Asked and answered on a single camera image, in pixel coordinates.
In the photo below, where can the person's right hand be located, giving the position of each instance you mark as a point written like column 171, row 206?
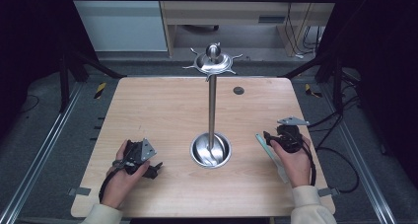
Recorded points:
column 295, row 166

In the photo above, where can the steel utensil stand with hooks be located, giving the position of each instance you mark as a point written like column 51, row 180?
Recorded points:
column 212, row 118

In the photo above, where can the black metal frame strut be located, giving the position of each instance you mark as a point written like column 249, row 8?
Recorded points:
column 330, row 69
column 75, row 66

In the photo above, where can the wooden desk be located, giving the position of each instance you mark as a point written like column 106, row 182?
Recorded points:
column 230, row 15

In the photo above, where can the yellow black striped tape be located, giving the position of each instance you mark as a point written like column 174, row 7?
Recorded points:
column 100, row 90
column 310, row 90

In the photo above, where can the grey table bracket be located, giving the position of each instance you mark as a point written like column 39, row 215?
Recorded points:
column 328, row 192
column 79, row 191

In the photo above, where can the person's left hand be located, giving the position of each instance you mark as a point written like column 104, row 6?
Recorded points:
column 122, row 184

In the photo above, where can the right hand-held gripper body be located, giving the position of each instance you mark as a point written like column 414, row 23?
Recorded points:
column 290, row 139

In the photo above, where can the dark round table grommet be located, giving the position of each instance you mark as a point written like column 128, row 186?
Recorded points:
column 238, row 90

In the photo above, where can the white cabinet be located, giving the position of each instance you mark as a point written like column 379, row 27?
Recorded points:
column 121, row 26

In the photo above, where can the dark curtain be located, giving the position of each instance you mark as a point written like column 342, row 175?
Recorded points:
column 29, row 46
column 384, row 69

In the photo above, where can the aluminium floor rail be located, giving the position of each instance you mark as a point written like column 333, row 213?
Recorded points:
column 358, row 151
column 42, row 145

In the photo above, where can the pale green kitchen utensil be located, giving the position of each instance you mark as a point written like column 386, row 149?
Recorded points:
column 267, row 151

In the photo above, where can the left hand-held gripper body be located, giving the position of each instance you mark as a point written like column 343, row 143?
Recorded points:
column 136, row 153

